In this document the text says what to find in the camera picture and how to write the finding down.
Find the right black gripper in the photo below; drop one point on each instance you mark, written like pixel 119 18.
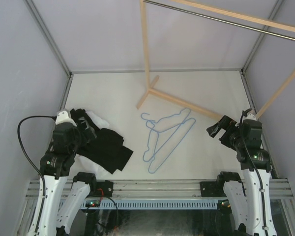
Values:
pixel 226 122

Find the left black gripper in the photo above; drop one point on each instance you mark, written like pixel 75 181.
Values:
pixel 87 134

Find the black shirt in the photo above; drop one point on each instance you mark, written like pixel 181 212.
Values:
pixel 107 150

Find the blue wire hanger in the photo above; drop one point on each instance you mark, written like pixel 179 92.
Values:
pixel 162 143
pixel 166 122

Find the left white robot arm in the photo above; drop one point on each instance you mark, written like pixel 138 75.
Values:
pixel 50 217

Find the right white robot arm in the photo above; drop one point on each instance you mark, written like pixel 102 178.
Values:
pixel 249 198

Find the white shirt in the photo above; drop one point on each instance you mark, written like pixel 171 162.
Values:
pixel 88 165

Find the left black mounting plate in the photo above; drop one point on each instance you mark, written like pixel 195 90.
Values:
pixel 104 188

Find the black mounting plate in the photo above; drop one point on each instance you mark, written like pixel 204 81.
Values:
pixel 209 189
pixel 104 188

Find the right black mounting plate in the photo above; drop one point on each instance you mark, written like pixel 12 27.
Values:
pixel 209 189

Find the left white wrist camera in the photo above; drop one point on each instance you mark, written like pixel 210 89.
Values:
pixel 64 116

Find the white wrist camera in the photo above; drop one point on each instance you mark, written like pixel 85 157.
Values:
pixel 64 116
pixel 250 115

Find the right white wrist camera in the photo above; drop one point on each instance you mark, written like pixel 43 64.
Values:
pixel 250 115

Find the wooden clothes rack frame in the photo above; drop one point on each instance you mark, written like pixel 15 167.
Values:
pixel 150 90

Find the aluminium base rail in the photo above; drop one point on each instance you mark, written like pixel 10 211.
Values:
pixel 164 189

